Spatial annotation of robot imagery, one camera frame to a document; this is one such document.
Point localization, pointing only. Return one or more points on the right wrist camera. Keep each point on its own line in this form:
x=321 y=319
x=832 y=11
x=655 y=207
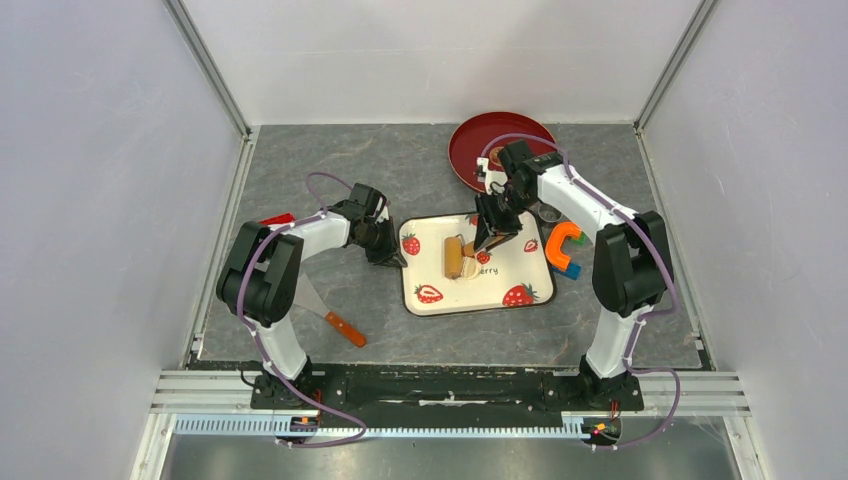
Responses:
x=516 y=166

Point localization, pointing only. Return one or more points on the orange curved toy track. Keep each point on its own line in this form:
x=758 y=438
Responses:
x=560 y=235

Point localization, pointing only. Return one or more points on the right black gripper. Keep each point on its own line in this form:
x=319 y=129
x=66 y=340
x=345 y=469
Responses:
x=486 y=220

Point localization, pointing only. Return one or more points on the red toy brick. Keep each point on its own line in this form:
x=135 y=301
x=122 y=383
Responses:
x=278 y=220

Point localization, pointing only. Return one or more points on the white dough piece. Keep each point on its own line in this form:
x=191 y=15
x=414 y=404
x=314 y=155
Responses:
x=470 y=269

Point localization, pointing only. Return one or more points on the aluminium frame rail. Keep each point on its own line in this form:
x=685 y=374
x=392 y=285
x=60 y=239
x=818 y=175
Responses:
x=218 y=402

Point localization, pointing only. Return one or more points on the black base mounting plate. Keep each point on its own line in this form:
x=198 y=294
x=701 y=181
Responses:
x=430 y=396

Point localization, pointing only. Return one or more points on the blue toy brick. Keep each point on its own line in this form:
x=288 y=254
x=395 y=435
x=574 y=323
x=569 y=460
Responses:
x=572 y=271

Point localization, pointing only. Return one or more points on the white strawberry tray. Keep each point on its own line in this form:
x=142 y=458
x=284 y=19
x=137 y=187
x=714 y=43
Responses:
x=514 y=274

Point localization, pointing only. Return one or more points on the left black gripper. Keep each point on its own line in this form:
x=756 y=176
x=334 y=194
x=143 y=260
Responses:
x=390 y=255

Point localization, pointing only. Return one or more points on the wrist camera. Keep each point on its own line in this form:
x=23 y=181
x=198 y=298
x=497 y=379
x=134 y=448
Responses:
x=364 y=203
x=516 y=166

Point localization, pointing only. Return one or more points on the round red plate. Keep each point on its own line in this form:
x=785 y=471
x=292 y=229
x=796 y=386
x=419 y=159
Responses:
x=469 y=139

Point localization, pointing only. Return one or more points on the wooden dough roller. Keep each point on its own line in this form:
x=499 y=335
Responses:
x=455 y=249

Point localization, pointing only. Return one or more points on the green toy brick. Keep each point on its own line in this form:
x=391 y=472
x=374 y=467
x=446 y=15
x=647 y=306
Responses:
x=580 y=240

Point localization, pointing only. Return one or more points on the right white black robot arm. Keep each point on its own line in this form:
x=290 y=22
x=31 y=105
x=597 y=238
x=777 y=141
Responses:
x=631 y=266

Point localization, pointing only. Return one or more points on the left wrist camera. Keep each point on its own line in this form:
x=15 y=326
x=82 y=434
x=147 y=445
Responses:
x=364 y=203

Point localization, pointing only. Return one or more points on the metal scraper orange handle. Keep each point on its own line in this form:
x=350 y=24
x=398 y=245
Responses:
x=307 y=297

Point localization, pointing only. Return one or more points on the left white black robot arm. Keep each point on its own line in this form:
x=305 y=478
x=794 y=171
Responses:
x=259 y=278

